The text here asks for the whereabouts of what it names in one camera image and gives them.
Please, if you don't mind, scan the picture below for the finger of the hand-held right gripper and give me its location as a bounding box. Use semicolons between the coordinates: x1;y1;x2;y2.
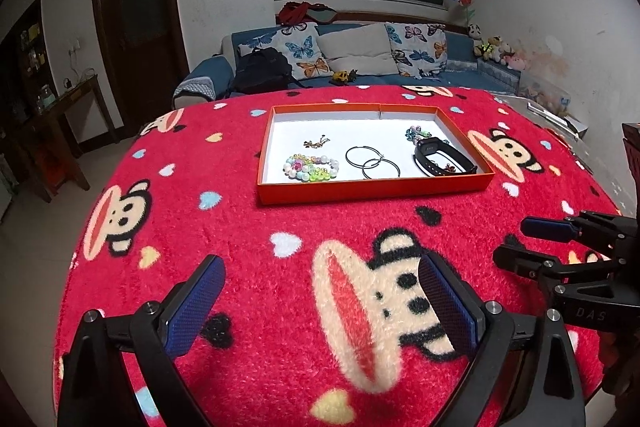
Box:
520;209;640;254
492;244;640;333

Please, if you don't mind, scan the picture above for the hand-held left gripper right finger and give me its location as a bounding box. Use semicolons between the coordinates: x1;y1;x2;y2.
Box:
417;252;586;427

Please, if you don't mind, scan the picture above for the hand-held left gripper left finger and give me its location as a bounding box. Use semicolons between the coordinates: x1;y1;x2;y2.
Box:
57;254;227;427

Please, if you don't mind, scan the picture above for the silver hoop earring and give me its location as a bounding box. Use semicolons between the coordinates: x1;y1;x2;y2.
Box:
362;158;402;180
346;146;383;168

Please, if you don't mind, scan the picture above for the orange cardboard tray box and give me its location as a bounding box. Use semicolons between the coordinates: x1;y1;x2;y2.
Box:
256;103;496;206

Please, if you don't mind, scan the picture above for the red monkey print blanket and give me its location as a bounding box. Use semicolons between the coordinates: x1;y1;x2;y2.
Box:
52;84;626;427

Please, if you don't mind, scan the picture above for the dark wooden furniture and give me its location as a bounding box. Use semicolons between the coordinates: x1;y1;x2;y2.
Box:
621;122;640;208

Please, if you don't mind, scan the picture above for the clear plastic storage box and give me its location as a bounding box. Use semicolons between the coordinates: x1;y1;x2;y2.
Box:
517;72;573;118

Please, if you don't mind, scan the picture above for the black smart band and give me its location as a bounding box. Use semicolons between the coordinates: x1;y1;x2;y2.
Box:
413;138;478;178

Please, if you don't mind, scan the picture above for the pink plush toy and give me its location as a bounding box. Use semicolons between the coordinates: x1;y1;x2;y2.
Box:
500;43;531;70

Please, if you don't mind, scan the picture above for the plush toy with green vest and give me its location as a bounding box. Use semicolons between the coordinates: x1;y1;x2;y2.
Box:
475;36;503;60

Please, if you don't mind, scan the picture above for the blue sofa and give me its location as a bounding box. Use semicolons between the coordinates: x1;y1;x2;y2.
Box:
172;9;526;100

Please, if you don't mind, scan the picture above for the butterfly print pillow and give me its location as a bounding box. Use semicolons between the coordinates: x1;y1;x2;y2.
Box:
385;22;449;78
270;22;333;80

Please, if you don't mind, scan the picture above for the black backpack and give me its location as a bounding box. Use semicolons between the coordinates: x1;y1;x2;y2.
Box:
231;47;306;95

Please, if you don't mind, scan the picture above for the wooden side table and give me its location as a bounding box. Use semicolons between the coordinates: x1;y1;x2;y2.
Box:
22;74;108;202

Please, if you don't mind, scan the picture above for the beige cushion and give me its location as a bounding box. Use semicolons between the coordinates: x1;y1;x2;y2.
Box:
317;24;393;75

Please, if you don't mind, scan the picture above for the dark wooden door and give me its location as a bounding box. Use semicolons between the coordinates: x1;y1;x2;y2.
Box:
90;0;191;142

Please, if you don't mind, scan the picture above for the dark wooden shelf cabinet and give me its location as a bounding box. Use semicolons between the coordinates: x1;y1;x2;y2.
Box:
0;0;51;128

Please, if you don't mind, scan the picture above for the red clothing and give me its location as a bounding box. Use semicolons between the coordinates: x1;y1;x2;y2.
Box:
276;0;337;25

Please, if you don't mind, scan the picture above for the colourful bead bracelet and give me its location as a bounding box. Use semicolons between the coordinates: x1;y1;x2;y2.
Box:
282;152;341;184

